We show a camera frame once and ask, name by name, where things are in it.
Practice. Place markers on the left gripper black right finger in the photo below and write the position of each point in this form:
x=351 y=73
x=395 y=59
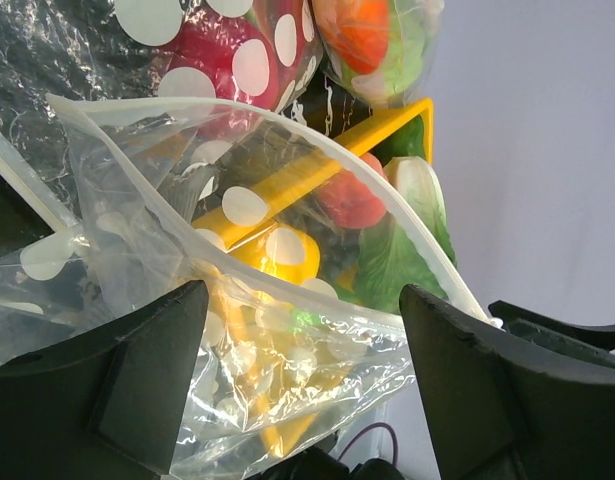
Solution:
x=532 y=399

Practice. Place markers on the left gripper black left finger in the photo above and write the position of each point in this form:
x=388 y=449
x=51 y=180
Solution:
x=106 y=404

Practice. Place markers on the yellow fake lemon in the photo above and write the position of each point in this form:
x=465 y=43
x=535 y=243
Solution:
x=282 y=252

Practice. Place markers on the clear zip bag with lemon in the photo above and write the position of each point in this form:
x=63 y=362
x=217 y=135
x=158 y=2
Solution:
x=271 y=351

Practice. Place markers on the clear zip bag with mushroom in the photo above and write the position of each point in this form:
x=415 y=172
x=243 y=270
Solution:
x=73 y=49

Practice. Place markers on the red spotted fake mushroom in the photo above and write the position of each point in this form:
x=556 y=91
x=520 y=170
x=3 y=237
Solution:
x=246 y=54

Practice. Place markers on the black fake grape bunch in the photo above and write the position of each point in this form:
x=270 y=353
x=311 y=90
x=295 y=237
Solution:
x=339 y=247

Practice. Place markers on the fake peach in tray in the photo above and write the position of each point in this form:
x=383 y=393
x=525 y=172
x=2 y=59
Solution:
x=349 y=203

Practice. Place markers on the clear bag of fake fruit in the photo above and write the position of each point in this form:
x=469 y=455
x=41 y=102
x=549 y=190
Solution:
x=379 y=51

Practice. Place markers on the yellow plastic tray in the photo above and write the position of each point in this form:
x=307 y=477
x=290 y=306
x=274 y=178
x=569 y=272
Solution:
x=234 y=221

